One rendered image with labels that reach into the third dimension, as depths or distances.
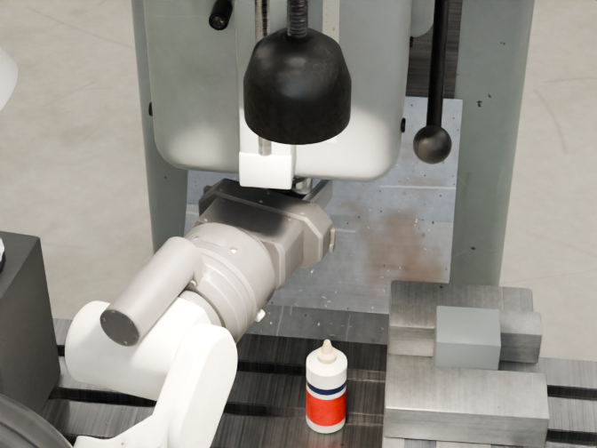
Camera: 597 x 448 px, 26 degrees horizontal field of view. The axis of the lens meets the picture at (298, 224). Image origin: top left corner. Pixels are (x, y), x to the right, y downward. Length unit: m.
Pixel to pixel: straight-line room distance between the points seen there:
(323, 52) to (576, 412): 0.64
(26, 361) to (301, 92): 0.56
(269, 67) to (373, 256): 0.73
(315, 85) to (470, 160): 0.76
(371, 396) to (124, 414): 0.26
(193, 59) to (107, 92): 2.68
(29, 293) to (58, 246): 1.85
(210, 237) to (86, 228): 2.13
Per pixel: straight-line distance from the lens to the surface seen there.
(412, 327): 1.28
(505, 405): 1.21
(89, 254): 3.09
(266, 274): 1.05
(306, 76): 0.83
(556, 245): 3.13
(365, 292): 1.53
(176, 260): 0.98
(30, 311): 1.29
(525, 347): 1.30
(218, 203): 1.11
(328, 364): 1.27
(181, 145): 1.03
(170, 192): 1.65
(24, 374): 1.30
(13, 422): 0.66
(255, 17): 0.92
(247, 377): 1.38
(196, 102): 1.01
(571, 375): 1.41
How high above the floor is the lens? 1.93
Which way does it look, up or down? 38 degrees down
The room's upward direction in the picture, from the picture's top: straight up
